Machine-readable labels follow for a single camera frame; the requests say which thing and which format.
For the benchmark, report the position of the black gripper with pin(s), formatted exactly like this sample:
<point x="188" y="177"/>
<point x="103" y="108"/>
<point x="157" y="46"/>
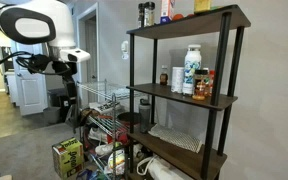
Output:
<point x="69" y="71"/>

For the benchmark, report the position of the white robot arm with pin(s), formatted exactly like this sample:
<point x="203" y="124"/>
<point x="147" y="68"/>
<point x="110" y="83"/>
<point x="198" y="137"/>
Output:
<point x="60" y="20"/>

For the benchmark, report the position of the glass jar with black lid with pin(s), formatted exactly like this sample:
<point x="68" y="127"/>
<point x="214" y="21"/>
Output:
<point x="149" y="15"/>

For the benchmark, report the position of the black trash bin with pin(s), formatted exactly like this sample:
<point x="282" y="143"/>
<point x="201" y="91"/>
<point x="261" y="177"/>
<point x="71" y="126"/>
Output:
<point x="55" y="97"/>

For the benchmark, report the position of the grey folded item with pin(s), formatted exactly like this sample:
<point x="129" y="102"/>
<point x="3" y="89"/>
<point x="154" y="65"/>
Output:
<point x="74" y="116"/>

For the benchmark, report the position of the brown item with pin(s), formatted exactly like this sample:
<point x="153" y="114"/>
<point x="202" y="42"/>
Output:
<point x="90" y="115"/>

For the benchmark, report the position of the small grey bin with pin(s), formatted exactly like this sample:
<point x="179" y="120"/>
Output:
<point x="51" y="115"/>

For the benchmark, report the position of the black and white patterned box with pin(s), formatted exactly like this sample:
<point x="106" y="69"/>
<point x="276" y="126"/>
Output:
<point x="104" y="106"/>

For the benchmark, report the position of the white panel door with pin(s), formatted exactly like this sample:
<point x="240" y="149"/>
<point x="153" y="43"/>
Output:
<point x="30" y="93"/>

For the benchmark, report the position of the white shoe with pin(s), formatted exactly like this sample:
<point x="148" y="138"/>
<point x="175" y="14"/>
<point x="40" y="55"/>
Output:
<point x="97" y="135"/>
<point x="105" y="149"/>

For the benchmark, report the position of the red item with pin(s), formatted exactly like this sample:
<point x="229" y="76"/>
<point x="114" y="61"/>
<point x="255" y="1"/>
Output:
<point x="117" y="128"/>

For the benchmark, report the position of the white cabinet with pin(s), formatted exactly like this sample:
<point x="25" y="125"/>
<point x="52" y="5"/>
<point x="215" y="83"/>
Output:
<point x="11" y="88"/>

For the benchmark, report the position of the green and yellow cardboard box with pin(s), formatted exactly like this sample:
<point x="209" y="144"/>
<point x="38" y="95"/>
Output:
<point x="67" y="158"/>

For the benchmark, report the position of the grey drinking bottle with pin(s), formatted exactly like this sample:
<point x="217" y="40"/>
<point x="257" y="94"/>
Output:
<point x="144" y="116"/>

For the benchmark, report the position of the blue item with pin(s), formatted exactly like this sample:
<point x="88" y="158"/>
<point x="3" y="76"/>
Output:
<point x="87" y="174"/>

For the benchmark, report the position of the small brown syrup bottle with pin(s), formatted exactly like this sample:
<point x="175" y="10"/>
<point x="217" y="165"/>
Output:
<point x="164" y="78"/>

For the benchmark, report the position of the white cylindrical canister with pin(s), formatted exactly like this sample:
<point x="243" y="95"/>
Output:
<point x="177" y="80"/>

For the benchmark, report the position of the white mesh cloth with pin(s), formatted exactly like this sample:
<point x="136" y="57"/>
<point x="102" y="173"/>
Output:
<point x="175" y="137"/>

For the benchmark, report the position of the white bag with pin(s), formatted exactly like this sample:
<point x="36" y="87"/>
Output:
<point x="164" y="170"/>

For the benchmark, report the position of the white patterned water bottle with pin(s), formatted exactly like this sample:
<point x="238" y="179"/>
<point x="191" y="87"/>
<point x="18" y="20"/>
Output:
<point x="192" y="66"/>

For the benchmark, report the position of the orange fruit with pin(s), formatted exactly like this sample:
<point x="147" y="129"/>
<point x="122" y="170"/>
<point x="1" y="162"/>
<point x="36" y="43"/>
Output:
<point x="178" y="17"/>

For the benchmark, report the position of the red-lidded seasoning bottle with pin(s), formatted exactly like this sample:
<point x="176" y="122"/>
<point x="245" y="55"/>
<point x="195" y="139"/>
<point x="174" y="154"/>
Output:
<point x="211" y="83"/>

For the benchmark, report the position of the small red fruit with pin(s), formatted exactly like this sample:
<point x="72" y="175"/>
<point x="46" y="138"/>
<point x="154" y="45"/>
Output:
<point x="190" y="15"/>

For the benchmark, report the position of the small green item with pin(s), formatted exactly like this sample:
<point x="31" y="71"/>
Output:
<point x="215" y="7"/>

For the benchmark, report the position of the grey door with frame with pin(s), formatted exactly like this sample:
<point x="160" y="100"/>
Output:
<point x="91" y="66"/>

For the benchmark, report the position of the white wall intercom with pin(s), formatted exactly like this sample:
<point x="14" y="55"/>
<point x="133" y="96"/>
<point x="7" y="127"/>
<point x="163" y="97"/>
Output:
<point x="125" y="50"/>

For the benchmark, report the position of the dark wood black-frame shelf unit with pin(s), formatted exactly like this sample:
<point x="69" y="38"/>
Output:
<point x="184" y="26"/>

